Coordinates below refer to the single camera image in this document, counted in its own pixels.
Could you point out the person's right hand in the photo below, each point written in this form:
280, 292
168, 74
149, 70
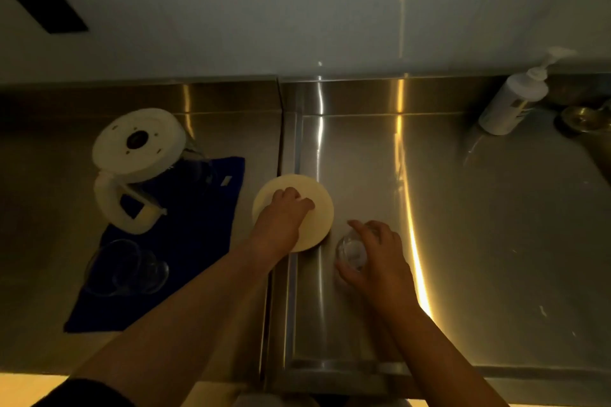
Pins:
389, 273

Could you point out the person's left forearm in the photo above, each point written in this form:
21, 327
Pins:
181, 325

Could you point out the small clear glass cup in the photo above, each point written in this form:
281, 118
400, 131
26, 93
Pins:
352, 251

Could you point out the clear glass bowl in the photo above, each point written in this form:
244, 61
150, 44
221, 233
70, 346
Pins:
112, 268

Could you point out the person's left hand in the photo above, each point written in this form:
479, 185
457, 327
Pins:
279, 225

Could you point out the black sleeve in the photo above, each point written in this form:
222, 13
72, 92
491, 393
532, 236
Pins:
81, 395

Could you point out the person's right forearm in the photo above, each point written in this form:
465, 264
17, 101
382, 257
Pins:
439, 359

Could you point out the person's right thumb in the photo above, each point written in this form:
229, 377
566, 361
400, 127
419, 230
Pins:
347, 271

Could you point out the blue cloth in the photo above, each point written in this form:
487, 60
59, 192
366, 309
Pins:
200, 225

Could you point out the glass pitcher with white lid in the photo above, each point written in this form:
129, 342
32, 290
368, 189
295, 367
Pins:
138, 144

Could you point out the white pump soap bottle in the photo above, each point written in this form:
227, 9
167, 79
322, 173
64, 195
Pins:
513, 99

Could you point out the cream round lid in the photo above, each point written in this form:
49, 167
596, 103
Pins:
320, 220

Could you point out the person's left fingers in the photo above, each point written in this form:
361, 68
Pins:
292, 197

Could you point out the clear glass tumbler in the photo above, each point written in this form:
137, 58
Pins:
155, 273

